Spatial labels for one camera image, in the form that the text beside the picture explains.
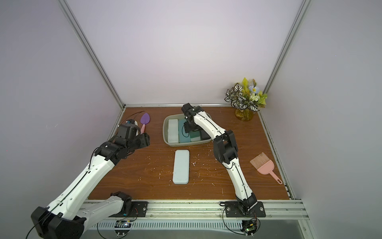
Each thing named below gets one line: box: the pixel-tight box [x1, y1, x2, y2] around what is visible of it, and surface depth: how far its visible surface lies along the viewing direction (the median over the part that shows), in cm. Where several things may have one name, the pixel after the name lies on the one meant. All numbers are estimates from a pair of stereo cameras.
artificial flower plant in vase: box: [224, 77, 268, 122], surface depth 95 cm
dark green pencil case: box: [189, 130, 201, 142], surface depth 98 cm
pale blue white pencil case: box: [172, 149, 190, 185], surface depth 87 cm
